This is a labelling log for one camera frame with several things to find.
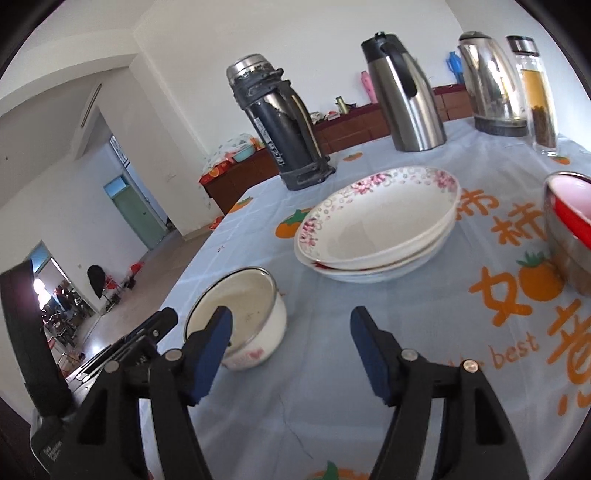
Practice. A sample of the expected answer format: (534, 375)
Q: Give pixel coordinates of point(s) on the blue thermos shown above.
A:
(455, 69)

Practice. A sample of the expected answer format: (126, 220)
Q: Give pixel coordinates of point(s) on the light blue printed tablecloth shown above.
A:
(286, 415)

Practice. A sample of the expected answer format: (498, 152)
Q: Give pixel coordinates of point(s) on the barred window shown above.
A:
(119, 150)

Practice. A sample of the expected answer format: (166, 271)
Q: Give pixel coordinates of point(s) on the steel bowl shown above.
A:
(572, 267)

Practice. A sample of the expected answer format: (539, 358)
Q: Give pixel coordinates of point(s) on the brown wooden cabinet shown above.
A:
(351, 127)

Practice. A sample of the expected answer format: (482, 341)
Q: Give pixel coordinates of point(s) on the red-flower white plate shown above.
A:
(378, 275)

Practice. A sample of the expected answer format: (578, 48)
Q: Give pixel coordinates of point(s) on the small green can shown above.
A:
(340, 105)

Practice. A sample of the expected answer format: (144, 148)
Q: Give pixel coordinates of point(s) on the mesh food cover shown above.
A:
(226, 147)

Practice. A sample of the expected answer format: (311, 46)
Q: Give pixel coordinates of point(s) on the steel electric kettle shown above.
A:
(489, 83)

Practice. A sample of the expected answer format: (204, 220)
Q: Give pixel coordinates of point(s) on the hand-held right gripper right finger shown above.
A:
(369, 357)

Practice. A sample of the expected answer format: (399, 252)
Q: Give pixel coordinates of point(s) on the black vacuum flask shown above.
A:
(277, 129)

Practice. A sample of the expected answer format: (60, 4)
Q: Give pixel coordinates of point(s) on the glass tea bottle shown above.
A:
(538, 101)

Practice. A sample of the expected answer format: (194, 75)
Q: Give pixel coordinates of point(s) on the green door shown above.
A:
(138, 214)

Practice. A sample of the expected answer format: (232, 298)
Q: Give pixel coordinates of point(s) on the red plastic bowl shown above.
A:
(572, 196)

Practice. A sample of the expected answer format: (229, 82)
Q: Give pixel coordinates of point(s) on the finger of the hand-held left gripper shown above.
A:
(154, 325)

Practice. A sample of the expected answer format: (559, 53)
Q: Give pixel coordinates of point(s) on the teal basin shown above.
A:
(244, 154)

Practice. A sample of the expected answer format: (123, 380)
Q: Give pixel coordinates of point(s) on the pink thermos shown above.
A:
(368, 90)

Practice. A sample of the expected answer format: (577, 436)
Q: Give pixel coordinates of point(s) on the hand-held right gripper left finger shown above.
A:
(210, 355)

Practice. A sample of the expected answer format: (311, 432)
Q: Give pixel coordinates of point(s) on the red plastic bag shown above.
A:
(136, 268)

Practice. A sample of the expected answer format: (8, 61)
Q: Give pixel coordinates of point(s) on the white enamel bowl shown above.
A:
(258, 304)

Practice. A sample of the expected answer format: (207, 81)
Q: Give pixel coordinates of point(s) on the pink-flower white plate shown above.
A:
(378, 226)

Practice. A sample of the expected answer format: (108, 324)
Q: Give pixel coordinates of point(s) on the steel thermal carafe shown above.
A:
(406, 115)

